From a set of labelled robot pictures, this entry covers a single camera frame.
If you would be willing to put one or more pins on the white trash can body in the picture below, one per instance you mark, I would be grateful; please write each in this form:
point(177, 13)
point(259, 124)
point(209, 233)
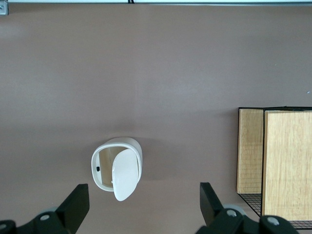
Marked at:
point(96, 176)

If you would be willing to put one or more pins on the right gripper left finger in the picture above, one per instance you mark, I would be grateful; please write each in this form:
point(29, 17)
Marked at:
point(70, 212)

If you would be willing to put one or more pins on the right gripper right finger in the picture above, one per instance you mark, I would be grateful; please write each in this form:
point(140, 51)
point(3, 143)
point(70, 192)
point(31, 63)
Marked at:
point(212, 209)

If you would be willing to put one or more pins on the white trash can lid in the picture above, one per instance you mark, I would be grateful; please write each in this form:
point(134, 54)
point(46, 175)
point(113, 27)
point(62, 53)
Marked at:
point(125, 175)

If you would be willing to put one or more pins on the grey metal table bracket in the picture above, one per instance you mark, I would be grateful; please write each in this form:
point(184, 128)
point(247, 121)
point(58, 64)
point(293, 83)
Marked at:
point(3, 9)

